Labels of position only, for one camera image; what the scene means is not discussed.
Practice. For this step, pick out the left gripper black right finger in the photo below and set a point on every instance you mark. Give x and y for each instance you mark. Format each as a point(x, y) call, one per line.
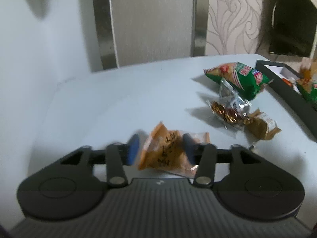
point(243, 182)

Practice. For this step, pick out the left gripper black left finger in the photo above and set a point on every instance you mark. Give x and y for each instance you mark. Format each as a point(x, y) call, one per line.
point(75, 184)

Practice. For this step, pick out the gold foil candy packet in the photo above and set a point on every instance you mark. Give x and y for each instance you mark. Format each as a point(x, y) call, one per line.
point(233, 113)

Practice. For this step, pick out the orange snack packet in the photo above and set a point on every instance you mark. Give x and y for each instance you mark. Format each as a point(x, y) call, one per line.
point(163, 150)

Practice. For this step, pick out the green prawn cracker bag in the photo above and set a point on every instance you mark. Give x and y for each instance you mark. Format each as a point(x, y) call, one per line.
point(248, 81)
point(308, 89)

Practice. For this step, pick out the brown snack packet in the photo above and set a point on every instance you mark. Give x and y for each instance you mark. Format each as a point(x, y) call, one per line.
point(262, 126)

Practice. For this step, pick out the black shallow cardboard box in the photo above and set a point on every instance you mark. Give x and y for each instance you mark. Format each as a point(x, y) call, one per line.
point(303, 109)

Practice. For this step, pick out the black wall television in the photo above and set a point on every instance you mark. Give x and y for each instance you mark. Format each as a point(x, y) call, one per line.
point(293, 28)

